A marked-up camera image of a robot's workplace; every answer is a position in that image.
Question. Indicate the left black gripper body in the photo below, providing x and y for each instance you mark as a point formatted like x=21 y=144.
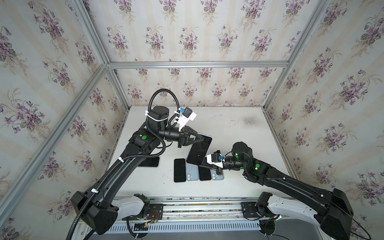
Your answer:
x=182 y=137

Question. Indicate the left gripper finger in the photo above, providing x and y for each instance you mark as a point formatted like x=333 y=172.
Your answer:
x=193 y=136
x=191 y=142

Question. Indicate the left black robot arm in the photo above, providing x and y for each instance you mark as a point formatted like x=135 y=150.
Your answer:
x=95 y=205

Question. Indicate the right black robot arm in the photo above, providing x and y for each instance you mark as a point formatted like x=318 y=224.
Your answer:
x=330 y=210

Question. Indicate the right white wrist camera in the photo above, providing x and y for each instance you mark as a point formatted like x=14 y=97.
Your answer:
x=216 y=157

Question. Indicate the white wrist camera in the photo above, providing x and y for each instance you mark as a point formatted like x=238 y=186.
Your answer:
x=216 y=157
x=183 y=116

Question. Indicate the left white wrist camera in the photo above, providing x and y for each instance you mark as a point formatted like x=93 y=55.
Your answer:
x=183 y=116

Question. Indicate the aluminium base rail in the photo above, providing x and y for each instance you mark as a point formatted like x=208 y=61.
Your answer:
x=196 y=209

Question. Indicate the aluminium cage frame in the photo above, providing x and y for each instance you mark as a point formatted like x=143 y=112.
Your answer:
x=17 y=191

